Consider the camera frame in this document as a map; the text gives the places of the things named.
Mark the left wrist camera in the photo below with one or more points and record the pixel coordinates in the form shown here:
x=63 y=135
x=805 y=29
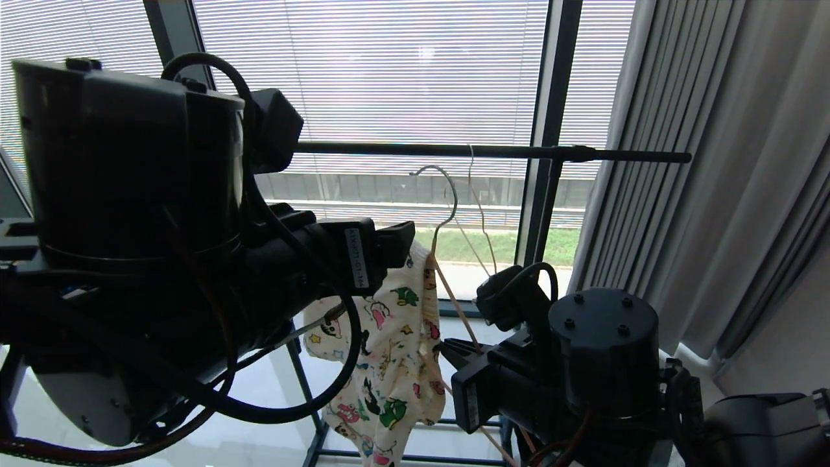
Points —
x=275 y=130

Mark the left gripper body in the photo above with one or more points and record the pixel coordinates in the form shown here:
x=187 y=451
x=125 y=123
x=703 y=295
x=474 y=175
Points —
x=311 y=266

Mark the cream printed garment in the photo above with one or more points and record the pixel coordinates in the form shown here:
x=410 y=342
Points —
x=389 y=363

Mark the window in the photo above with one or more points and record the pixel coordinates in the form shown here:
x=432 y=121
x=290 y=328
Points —
x=389 y=78

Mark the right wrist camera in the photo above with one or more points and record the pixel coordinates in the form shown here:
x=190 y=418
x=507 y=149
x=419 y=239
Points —
x=512 y=301

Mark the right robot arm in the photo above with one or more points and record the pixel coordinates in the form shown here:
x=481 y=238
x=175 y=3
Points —
x=603 y=350

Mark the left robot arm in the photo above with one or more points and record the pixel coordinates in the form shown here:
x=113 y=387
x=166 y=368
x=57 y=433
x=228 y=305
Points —
x=117 y=181

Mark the black clothes rack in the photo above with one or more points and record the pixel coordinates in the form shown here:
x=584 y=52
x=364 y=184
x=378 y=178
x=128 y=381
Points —
x=519 y=152

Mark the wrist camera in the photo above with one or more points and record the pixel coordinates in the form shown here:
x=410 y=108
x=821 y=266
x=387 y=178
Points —
x=512 y=301
x=275 y=130

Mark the grey curtain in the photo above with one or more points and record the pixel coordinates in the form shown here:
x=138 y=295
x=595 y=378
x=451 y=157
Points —
x=713 y=162

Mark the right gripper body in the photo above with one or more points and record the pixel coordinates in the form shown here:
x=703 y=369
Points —
x=499 y=389

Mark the pink clothes hanger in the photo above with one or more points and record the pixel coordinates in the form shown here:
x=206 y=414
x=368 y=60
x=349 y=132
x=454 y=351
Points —
x=481 y=207
x=454 y=298

